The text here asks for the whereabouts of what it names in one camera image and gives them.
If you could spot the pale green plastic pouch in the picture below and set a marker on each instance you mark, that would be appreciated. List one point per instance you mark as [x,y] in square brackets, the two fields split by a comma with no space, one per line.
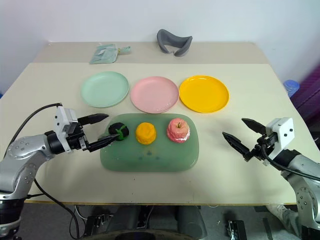
[103,53]

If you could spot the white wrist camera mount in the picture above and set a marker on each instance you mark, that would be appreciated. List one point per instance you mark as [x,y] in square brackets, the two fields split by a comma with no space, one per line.
[283,132]
[61,120]

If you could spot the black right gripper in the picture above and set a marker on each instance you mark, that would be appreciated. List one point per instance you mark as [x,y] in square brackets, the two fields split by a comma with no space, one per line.
[260,151]

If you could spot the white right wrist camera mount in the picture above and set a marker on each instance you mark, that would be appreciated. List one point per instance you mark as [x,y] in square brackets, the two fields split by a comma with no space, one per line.
[283,132]

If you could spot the dark green toy vegetable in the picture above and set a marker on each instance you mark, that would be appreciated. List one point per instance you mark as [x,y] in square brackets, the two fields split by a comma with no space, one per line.
[119,130]

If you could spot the blue water bottle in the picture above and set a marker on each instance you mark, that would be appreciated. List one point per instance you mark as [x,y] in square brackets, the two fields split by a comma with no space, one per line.
[292,88]

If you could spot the orange toy fruit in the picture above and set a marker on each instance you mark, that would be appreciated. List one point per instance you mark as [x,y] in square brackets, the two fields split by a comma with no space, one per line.
[146,133]

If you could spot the red toy apple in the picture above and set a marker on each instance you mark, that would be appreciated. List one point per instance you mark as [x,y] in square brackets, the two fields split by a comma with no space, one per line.
[178,131]

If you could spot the dark rounded shape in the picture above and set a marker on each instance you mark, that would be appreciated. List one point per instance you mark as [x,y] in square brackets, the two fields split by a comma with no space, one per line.
[155,222]

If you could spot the grey curved foam pad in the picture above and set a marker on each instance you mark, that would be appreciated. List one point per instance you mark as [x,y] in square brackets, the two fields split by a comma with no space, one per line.
[165,41]

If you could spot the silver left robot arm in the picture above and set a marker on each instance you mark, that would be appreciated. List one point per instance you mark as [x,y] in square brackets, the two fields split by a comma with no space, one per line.
[22,157]

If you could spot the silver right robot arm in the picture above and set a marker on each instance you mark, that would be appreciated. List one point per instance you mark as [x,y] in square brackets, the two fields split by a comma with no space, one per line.
[307,195]

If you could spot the yellow plate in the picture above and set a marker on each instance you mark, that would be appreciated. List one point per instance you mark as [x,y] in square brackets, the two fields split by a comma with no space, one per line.
[204,94]

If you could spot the white shoe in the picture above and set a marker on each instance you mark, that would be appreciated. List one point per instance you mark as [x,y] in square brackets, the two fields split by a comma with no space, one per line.
[280,212]

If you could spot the light green plate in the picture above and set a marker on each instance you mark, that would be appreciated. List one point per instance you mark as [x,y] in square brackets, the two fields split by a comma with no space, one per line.
[105,89]

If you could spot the black box under table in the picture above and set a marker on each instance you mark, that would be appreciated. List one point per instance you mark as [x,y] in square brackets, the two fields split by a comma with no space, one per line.
[96,223]
[237,230]

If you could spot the pink plate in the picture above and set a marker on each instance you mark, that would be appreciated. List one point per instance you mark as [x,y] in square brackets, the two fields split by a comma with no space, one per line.
[154,94]

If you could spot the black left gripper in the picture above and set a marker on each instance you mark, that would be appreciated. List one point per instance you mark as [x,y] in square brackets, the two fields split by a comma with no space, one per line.
[76,140]

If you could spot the purple ribbed object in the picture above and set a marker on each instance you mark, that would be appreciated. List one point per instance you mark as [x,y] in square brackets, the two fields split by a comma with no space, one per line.
[308,95]

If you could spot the translucent green tray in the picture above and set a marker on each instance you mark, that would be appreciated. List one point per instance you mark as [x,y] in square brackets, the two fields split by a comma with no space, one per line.
[150,157]

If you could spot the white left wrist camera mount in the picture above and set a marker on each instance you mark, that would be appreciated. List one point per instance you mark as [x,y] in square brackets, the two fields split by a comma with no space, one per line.
[61,120]

